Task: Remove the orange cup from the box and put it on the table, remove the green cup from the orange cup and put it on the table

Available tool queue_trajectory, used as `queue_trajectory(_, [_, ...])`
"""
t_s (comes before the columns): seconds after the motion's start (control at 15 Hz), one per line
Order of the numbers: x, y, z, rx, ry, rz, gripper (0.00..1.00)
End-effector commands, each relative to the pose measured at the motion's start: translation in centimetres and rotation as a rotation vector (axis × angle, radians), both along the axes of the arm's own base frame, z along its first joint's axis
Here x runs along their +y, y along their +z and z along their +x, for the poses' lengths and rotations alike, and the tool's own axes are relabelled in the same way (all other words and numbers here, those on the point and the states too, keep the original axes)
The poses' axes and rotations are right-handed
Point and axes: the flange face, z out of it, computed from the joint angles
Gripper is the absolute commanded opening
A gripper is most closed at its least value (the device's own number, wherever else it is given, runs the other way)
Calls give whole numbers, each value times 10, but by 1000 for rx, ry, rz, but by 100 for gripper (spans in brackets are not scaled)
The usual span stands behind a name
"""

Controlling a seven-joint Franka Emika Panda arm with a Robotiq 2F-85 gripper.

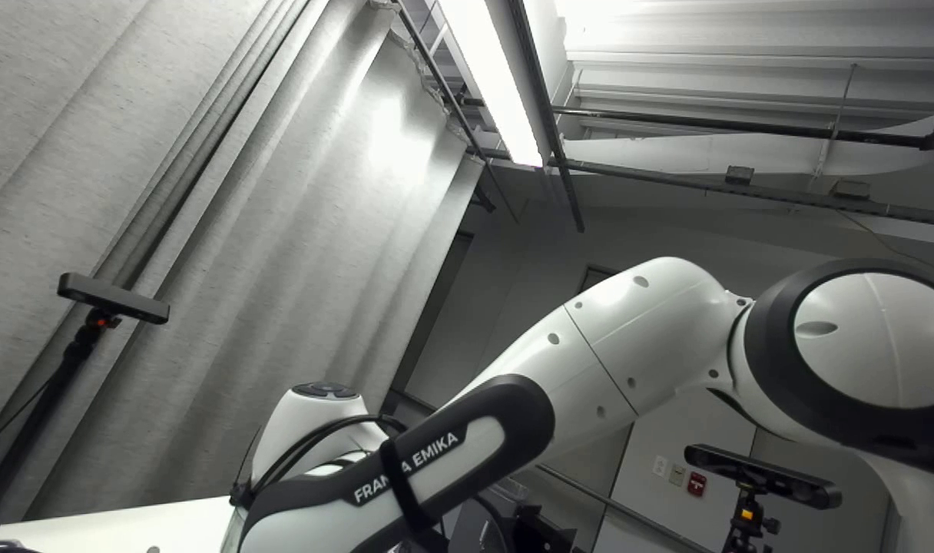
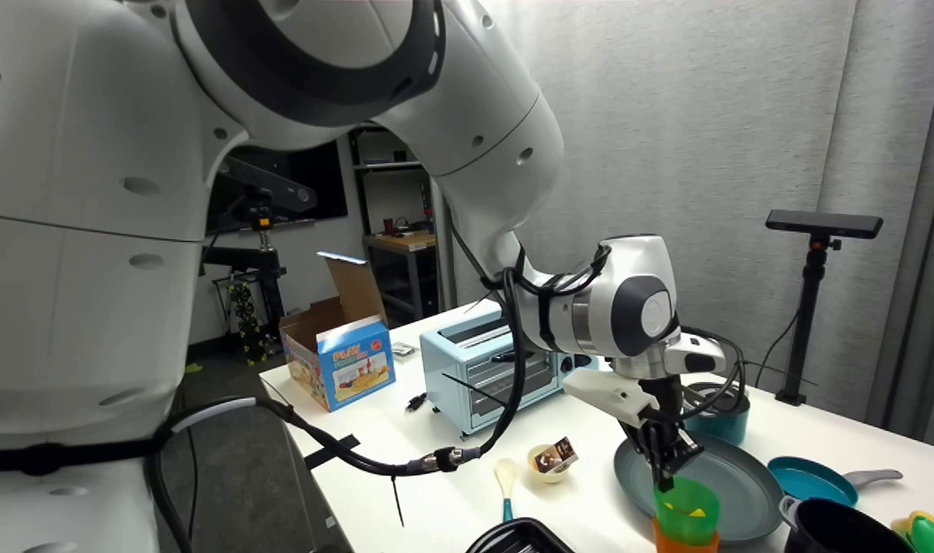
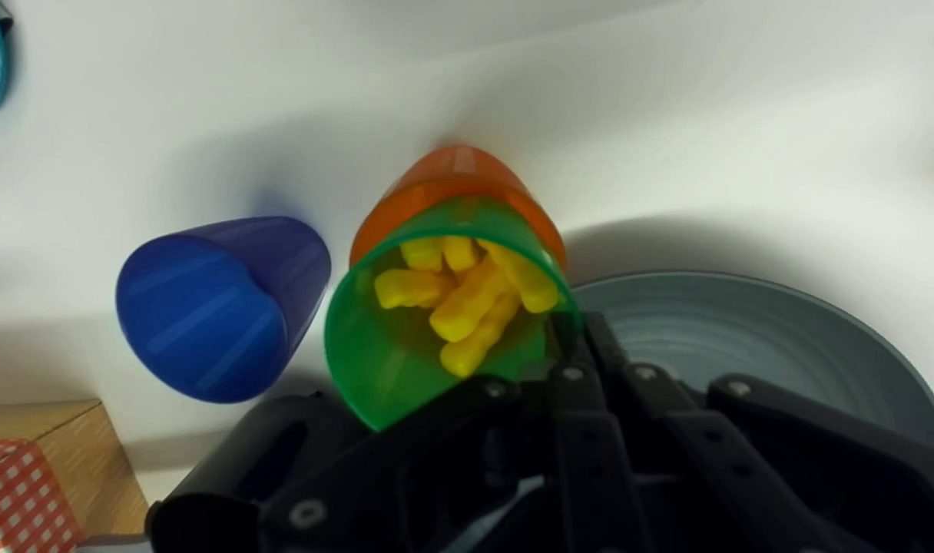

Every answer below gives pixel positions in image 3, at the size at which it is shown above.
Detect green plastic cup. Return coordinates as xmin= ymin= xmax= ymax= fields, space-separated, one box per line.
xmin=324 ymin=195 xmax=585 ymax=436

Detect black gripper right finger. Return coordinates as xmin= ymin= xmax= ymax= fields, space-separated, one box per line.
xmin=585 ymin=306 xmax=646 ymax=397

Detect red white checkered packet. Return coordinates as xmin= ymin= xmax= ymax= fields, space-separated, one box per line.
xmin=0 ymin=439 xmax=86 ymax=553

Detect yellow toy fries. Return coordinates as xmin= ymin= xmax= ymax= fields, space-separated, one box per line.
xmin=372 ymin=233 xmax=566 ymax=381

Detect orange plastic cup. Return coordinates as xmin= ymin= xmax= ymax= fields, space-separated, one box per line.
xmin=348 ymin=140 xmax=571 ymax=271

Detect grey round plate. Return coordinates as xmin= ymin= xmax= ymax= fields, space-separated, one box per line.
xmin=571 ymin=271 xmax=934 ymax=456

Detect tan toy box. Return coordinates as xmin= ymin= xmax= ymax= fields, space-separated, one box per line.
xmin=0 ymin=397 xmax=150 ymax=553

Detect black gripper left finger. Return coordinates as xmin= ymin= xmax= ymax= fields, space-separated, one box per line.
xmin=541 ymin=311 xmax=590 ymax=397

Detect blue plastic cup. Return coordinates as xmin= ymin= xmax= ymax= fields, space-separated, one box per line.
xmin=115 ymin=213 xmax=334 ymax=406

